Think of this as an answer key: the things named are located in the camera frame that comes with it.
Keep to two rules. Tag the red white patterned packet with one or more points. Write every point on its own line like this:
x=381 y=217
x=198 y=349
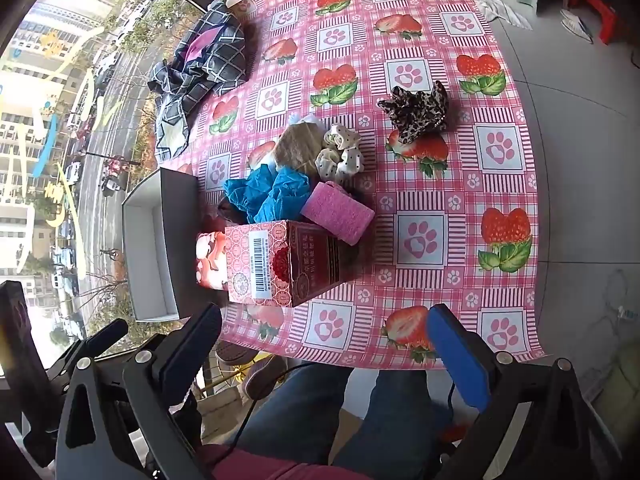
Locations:
x=210 y=260

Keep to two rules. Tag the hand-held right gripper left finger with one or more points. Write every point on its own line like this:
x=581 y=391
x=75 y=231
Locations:
x=192 y=342

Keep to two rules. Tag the red tissue box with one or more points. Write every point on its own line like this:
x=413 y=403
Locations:
x=300 y=265

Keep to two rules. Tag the pink strawberry print tablecloth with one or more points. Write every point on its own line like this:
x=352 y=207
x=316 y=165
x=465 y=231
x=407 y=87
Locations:
x=350 y=60

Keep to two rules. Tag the white cloth on floor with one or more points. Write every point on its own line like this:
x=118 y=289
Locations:
x=500 y=7

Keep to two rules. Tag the white slippers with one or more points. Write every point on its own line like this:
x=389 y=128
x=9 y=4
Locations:
x=577 y=25

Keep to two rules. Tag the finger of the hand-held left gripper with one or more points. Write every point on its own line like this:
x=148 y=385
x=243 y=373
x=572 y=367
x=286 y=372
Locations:
x=107 y=335

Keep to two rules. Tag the dark plaid cloth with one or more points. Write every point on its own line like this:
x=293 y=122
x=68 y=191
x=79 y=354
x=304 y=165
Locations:
x=210 y=65

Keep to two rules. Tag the blue cloth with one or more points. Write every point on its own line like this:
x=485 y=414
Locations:
x=272 y=195

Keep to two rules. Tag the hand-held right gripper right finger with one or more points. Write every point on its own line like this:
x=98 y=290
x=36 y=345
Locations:
x=460 y=355

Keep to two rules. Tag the white lace sock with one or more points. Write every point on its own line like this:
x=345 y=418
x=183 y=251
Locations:
x=340 y=152

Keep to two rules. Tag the person's brown shoe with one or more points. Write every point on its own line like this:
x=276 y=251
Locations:
x=235 y=352
x=265 y=377

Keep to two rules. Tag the person's blue jeans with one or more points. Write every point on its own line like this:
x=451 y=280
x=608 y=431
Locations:
x=300 y=410

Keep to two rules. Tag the beige sock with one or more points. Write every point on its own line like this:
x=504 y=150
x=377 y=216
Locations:
x=297 y=147

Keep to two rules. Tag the person's maroon shirt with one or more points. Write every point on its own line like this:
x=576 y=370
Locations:
x=280 y=465

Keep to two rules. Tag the red plastic stool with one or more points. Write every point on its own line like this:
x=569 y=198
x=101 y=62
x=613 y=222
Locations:
x=597 y=5

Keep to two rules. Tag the pink sponge cloth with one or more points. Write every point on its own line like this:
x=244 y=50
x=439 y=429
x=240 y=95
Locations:
x=337 y=210

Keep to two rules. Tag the leopard print scrunchie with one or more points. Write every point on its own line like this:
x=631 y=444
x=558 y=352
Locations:
x=415 y=110

